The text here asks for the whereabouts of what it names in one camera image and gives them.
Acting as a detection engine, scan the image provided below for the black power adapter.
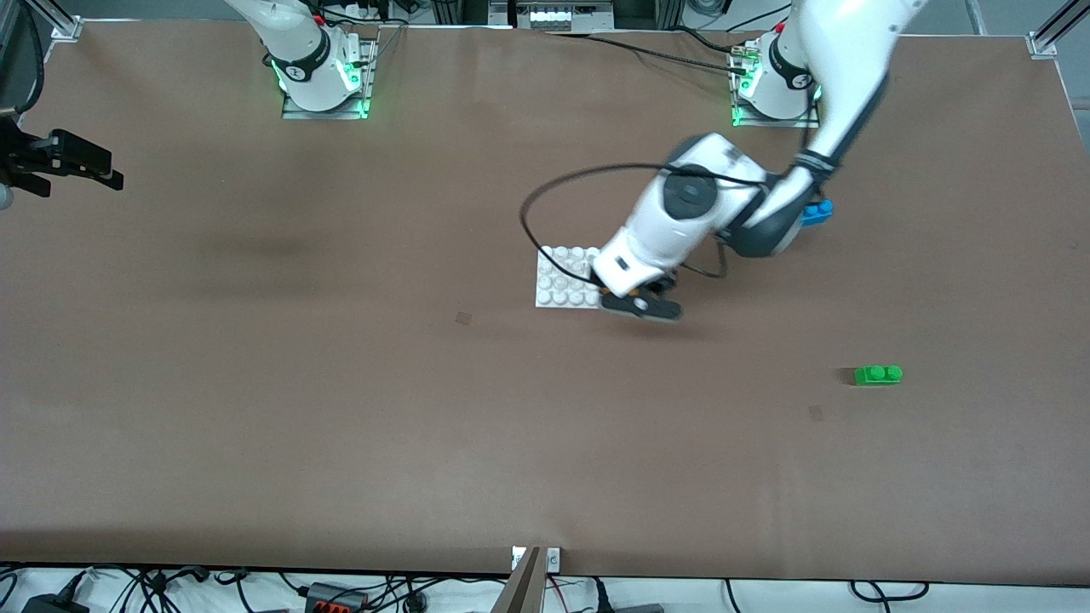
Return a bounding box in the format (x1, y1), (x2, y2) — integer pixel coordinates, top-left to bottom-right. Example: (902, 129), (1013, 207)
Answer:
(20, 594), (91, 613)

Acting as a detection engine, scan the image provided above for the white studded base plate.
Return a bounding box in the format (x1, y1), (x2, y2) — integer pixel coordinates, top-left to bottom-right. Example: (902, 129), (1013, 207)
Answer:
(535, 245), (608, 310)

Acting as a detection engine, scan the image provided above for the black looped cable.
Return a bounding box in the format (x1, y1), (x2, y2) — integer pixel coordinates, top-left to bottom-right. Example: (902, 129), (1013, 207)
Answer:
(850, 580), (931, 603)

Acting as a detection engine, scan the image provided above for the black cable on table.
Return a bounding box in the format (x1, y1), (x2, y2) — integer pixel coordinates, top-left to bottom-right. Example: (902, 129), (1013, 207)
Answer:
(545, 27), (754, 71)

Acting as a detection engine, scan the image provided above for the metal post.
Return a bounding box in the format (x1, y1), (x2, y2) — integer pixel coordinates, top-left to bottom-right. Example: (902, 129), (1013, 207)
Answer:
(491, 547), (547, 613)

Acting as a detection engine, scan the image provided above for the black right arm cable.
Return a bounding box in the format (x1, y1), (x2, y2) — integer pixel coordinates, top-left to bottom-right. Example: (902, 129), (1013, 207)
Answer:
(0, 0), (45, 116)

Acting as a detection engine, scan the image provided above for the black box with red connector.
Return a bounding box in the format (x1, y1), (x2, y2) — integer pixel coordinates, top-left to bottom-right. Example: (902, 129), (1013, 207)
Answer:
(304, 582), (369, 613)

